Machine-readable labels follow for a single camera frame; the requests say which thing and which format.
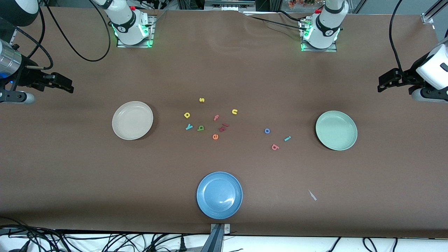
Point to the diagonal aluminium profile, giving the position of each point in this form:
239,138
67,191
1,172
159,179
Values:
437,8

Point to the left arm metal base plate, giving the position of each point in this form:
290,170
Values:
318,50

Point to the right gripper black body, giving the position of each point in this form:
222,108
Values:
25,77

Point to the dark red foam letter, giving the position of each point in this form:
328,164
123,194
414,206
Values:
221,129

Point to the beige round plate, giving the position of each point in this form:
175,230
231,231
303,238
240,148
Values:
132,120

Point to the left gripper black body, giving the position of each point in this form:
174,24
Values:
411,75

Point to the blue round plate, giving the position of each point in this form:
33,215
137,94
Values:
219,195

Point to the brown table cover sheet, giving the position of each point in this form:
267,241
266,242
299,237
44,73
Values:
70,168

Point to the black power plug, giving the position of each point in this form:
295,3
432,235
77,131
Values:
182,245

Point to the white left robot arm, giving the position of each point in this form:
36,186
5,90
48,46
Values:
327,28

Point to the silver corner bracket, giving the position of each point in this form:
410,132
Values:
428,18

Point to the metal table edge bracket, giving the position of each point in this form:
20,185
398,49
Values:
226,228

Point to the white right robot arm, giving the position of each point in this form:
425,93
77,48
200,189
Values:
126,28

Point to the pale green round plate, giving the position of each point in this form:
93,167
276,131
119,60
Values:
336,131

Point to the aluminium table edge profile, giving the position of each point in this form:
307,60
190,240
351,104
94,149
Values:
13,35

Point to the cyan foam letter y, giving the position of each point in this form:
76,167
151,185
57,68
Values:
189,126

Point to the silver aluminium crossbar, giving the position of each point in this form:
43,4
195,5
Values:
227,5

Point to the orange dried flowers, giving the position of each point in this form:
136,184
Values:
297,3

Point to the small white paper scrap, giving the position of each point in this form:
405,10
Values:
312,195

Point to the grey aluminium mast profile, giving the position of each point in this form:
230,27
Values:
214,241

